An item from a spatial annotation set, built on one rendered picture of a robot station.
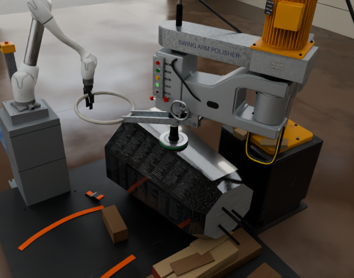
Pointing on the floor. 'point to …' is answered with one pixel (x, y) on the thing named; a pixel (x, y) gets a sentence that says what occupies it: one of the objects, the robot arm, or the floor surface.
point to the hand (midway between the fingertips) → (89, 104)
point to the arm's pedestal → (36, 156)
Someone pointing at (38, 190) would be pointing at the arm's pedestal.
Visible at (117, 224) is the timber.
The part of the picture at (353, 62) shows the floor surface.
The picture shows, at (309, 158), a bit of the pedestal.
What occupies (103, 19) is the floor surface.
